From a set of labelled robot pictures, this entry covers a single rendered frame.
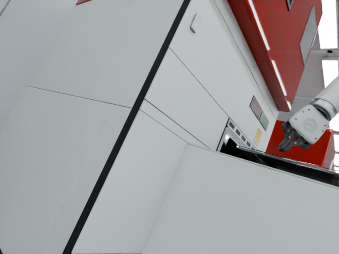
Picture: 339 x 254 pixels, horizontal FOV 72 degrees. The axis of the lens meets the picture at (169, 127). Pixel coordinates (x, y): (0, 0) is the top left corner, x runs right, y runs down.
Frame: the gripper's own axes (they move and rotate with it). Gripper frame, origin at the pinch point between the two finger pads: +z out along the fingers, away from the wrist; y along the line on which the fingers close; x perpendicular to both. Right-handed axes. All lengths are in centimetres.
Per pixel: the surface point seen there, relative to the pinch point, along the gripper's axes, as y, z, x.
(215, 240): -1.6, 35.0, -20.2
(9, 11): -160, 41, 61
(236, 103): -20.1, -0.1, 4.0
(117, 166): -26, 40, -25
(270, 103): -10.3, -22.0, 27.1
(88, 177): -29, 46, -22
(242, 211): -2.5, 26.9, -22.3
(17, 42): -148, 50, 70
